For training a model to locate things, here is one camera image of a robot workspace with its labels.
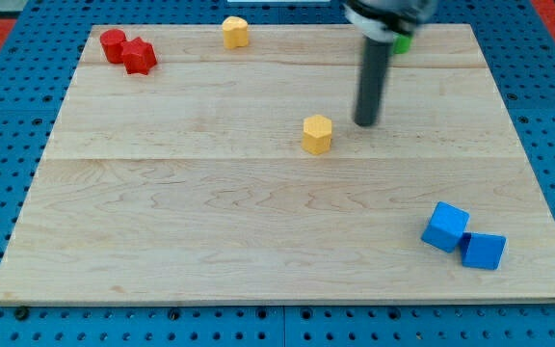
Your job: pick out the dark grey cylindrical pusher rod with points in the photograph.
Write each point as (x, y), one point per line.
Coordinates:
(375, 61)

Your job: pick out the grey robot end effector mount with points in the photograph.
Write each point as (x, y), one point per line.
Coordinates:
(384, 20)

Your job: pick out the yellow hexagon block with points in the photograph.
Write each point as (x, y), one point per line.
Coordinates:
(317, 134)

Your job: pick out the yellow heart block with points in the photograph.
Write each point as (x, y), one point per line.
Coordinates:
(235, 32)

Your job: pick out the green block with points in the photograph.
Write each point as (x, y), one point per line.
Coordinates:
(401, 44)

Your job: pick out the wooden board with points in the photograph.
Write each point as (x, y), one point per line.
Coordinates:
(189, 186)

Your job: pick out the red star block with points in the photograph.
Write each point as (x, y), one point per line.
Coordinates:
(138, 56)

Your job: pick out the blue tilted cube block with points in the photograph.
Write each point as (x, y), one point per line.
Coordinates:
(482, 251)

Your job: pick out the red cylinder block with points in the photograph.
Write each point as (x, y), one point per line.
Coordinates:
(111, 42)

